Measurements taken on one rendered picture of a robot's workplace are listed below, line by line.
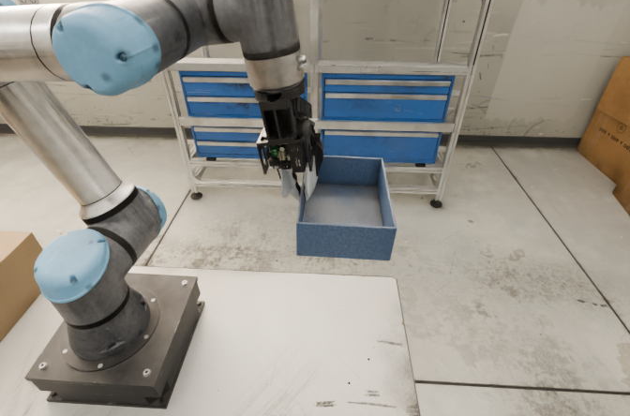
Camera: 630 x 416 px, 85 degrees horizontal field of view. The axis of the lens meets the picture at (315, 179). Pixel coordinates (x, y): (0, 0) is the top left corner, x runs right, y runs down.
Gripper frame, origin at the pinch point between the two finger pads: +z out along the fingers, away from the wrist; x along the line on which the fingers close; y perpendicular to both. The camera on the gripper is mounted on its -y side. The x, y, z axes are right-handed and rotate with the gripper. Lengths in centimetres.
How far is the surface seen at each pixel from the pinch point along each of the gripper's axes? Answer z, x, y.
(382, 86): 34, 23, -140
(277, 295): 40.3, -14.1, -8.6
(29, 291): 28, -76, -2
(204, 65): 10, -72, -135
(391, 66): 23, 28, -139
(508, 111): 98, 130, -229
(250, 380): 40.0, -16.1, 13.3
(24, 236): 16, -75, -9
